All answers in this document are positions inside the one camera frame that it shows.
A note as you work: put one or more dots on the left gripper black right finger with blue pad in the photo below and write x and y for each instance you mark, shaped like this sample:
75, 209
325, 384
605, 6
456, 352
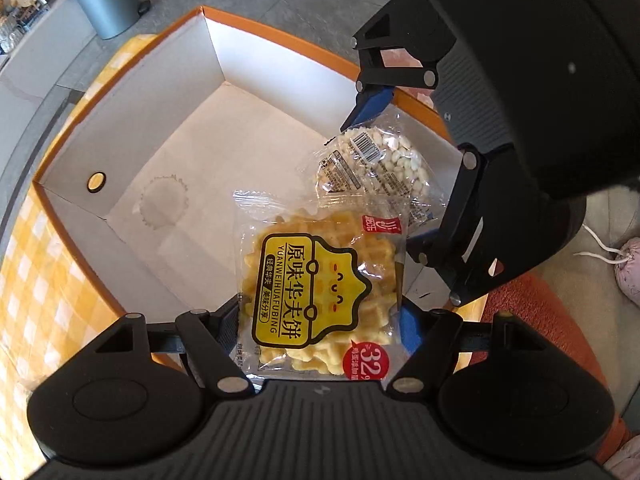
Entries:
433, 340

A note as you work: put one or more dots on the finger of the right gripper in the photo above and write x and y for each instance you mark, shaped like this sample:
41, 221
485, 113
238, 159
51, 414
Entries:
370, 103

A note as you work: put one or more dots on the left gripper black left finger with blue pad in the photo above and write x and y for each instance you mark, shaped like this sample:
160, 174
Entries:
208, 338

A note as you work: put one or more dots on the round rice cake packet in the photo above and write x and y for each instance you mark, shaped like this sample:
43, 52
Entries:
380, 157

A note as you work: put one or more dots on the waffle snack packet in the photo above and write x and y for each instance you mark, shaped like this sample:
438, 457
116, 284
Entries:
320, 283

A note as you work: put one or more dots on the yellow checkered tablecloth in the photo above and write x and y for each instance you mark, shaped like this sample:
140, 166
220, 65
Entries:
52, 305

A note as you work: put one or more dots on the orange cardboard box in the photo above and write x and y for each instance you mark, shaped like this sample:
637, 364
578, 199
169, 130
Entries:
143, 180

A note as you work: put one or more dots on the white marble tv console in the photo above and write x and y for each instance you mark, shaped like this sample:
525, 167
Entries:
35, 66

